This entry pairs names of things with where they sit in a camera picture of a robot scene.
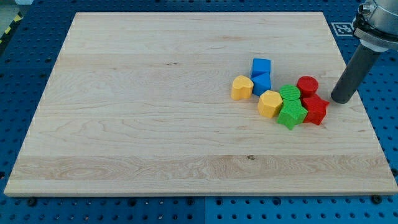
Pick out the green star block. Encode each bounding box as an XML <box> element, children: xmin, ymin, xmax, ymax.
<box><xmin>277</xmin><ymin>99</ymin><xmax>308</xmax><ymax>130</ymax></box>

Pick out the red star block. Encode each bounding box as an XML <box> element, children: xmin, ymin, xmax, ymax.
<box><xmin>302</xmin><ymin>94</ymin><xmax>330</xmax><ymax>125</ymax></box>

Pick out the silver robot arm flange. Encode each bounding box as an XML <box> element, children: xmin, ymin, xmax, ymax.
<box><xmin>353</xmin><ymin>0</ymin><xmax>397</xmax><ymax>54</ymax></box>

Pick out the yellow heart block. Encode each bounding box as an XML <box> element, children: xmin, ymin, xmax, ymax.
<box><xmin>231</xmin><ymin>75</ymin><xmax>254</xmax><ymax>100</ymax></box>

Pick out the wooden board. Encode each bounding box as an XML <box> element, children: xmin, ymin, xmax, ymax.
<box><xmin>4</xmin><ymin>12</ymin><xmax>397</xmax><ymax>197</ymax></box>

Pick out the blue triangle block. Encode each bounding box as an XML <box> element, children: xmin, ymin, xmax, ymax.
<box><xmin>251</xmin><ymin>72</ymin><xmax>272</xmax><ymax>96</ymax></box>

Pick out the yellow hexagon block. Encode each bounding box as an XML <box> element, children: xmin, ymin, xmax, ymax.
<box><xmin>257</xmin><ymin>90</ymin><xmax>283</xmax><ymax>118</ymax></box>

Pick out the blue cube block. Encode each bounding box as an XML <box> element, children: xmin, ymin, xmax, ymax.
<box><xmin>251</xmin><ymin>58</ymin><xmax>272</xmax><ymax>78</ymax></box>

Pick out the green cylinder block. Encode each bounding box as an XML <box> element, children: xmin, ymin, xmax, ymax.
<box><xmin>279</xmin><ymin>85</ymin><xmax>301</xmax><ymax>101</ymax></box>

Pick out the red cylinder block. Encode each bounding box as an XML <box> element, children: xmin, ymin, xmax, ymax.
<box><xmin>296</xmin><ymin>76</ymin><xmax>319</xmax><ymax>98</ymax></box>

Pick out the white fiducial marker tag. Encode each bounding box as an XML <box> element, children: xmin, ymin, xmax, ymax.
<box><xmin>331</xmin><ymin>22</ymin><xmax>354</xmax><ymax>37</ymax></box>

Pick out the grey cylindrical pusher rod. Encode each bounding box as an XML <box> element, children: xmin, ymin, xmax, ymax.
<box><xmin>331</xmin><ymin>44</ymin><xmax>386</xmax><ymax>104</ymax></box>

